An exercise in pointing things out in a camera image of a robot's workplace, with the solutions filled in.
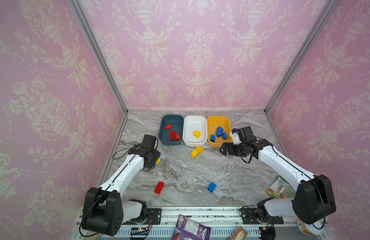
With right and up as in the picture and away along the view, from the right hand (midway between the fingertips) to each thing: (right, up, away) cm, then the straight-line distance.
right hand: (227, 149), depth 86 cm
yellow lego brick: (-15, -2, +12) cm, 19 cm away
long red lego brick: (-38, -20, -4) cm, 43 cm away
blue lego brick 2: (-5, +5, +17) cm, 18 cm away
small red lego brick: (-37, +13, +24) cm, 46 cm away
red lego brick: (-33, +6, +17) cm, 38 cm away
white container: (-17, +10, +21) cm, 29 cm away
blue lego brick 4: (-9, -20, -3) cm, 22 cm away
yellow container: (-3, +16, +26) cm, 31 cm away
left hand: (-40, -4, +1) cm, 40 cm away
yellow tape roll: (-39, -5, -6) cm, 39 cm away
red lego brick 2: (-30, +6, +14) cm, 33 cm away
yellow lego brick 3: (-16, +8, +19) cm, 26 cm away
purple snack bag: (-23, -34, -17) cm, 44 cm away
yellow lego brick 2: (-18, -4, +9) cm, 21 cm away
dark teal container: (-35, +11, +24) cm, 44 cm away
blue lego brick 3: (+2, +7, +16) cm, 18 cm away
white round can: (+33, -32, -19) cm, 50 cm away
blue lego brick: (0, +9, +21) cm, 23 cm away
